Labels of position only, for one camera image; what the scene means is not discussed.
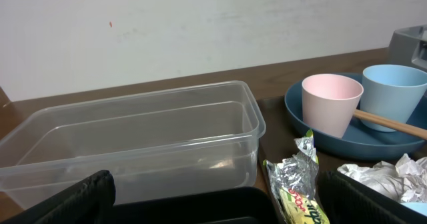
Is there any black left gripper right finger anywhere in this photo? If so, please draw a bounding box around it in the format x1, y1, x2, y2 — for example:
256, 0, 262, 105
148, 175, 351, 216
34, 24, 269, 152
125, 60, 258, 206
317, 171, 426, 224

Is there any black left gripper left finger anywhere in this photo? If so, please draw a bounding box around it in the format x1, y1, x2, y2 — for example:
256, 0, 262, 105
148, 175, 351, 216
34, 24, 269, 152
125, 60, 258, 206
3, 170, 116, 224

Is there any foil snack wrapper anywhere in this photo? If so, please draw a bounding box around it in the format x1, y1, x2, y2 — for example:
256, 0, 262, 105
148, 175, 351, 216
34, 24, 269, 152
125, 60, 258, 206
263, 129, 330, 224

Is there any white paper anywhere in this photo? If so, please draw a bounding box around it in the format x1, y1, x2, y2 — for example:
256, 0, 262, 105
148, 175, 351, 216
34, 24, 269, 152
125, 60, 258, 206
337, 154, 426, 203

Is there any light blue rice bowl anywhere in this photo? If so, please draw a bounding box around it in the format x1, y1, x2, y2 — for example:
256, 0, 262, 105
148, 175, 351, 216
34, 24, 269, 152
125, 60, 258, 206
402, 202, 427, 216

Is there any grey dishwasher rack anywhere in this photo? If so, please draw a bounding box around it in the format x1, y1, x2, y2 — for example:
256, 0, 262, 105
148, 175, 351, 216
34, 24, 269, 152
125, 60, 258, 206
388, 25, 426, 71

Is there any dark blue plate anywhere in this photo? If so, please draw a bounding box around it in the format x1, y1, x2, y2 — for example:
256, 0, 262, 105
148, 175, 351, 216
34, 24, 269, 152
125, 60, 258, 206
284, 81, 426, 161

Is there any black plastic tray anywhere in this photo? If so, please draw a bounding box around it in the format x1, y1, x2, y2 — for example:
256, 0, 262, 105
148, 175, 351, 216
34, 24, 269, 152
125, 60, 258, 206
105, 187, 279, 224

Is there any pink cup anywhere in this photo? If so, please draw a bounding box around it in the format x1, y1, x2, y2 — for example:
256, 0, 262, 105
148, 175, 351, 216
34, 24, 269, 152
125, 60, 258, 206
302, 74, 364, 138

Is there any wooden chopstick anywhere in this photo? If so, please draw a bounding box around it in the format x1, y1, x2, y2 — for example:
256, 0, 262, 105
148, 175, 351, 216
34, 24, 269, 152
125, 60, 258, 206
354, 109, 426, 140

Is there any light blue cup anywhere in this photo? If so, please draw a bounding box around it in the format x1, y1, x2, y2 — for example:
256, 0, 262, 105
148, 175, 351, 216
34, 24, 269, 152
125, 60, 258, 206
360, 65, 426, 123

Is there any clear plastic bin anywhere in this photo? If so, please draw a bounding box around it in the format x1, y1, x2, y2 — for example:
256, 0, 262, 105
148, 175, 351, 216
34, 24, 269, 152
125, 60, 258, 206
1, 81, 266, 209

